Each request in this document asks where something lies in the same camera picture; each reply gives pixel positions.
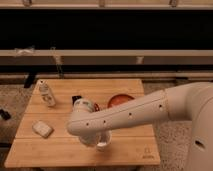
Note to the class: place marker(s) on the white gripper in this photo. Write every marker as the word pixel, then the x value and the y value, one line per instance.
pixel 90 140

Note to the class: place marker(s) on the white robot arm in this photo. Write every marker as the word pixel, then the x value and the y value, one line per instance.
pixel 192 102

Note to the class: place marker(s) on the red bottle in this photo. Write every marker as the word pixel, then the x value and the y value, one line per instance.
pixel 96 107

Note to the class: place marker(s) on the small black object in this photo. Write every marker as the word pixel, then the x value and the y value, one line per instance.
pixel 75 98

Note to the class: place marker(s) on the orange bowl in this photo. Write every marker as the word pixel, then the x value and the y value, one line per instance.
pixel 119 99

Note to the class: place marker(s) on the beige sponge block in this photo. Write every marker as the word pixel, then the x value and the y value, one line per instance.
pixel 43 129

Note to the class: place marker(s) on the black object on floor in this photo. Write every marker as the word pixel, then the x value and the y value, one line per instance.
pixel 4 114

